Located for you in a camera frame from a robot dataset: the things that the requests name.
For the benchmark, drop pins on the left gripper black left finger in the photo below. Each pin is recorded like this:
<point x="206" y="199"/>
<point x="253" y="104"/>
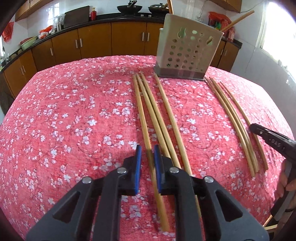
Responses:
<point x="91" y="209"/>

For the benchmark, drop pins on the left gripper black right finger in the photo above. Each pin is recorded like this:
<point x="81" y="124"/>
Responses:
<point x="204" y="210"/>

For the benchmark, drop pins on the wooden chopstick of group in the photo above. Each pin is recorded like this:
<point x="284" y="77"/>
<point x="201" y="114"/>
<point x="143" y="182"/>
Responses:
<point x="181" y="146"/>
<point x="148" y="150"/>
<point x="154" y="119"/>
<point x="163" y="127"/>

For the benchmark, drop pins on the brown lower kitchen cabinets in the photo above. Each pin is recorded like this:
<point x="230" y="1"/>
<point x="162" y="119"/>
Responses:
<point x="13" y="81"/>

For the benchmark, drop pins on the brown kitchen cabinets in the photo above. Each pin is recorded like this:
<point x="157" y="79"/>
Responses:
<point x="29" y="7"/>
<point x="13" y="81"/>

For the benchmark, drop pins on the brown upper kitchen cabinets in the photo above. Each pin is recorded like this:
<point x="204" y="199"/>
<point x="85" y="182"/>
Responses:
<point x="29" y="7"/>

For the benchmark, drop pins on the person's right hand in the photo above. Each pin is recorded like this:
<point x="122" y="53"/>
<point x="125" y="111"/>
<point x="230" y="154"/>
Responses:
<point x="283" y="183"/>

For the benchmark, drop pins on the wooden chopstick left group inner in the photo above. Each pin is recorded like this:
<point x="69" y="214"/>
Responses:
<point x="231" y="120"/>

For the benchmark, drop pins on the red floral tablecloth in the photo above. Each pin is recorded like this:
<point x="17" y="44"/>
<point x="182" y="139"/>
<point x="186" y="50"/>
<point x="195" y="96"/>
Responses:
<point x="81" y="119"/>

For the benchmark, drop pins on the beige perforated utensil holder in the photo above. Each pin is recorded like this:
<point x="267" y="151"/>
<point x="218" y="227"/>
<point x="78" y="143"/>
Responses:
<point x="186" y="48"/>

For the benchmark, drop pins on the red plastic bag on counter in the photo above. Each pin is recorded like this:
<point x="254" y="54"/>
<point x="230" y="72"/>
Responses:
<point x="220" y="21"/>

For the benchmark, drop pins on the black wok with lid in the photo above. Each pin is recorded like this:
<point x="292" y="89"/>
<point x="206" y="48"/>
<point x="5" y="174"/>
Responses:
<point x="159" y="8"/>

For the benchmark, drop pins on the green bowl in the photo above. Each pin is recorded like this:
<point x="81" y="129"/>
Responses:
<point x="28" y="42"/>

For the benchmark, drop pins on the black countertop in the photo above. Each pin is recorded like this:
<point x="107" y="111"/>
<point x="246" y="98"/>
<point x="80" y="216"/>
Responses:
<point x="104" y="19"/>

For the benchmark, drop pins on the dark cutting board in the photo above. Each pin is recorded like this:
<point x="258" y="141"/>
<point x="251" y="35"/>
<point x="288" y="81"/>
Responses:
<point x="76" y="16"/>

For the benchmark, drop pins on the red bottle on counter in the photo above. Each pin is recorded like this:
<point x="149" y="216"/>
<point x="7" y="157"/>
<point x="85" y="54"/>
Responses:
<point x="93" y="14"/>

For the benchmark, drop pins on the black wok left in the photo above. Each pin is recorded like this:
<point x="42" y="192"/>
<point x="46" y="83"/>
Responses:
<point x="130" y="9"/>

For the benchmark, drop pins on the red bag on wall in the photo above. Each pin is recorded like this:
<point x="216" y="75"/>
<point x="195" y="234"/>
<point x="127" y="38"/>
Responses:
<point x="8" y="32"/>

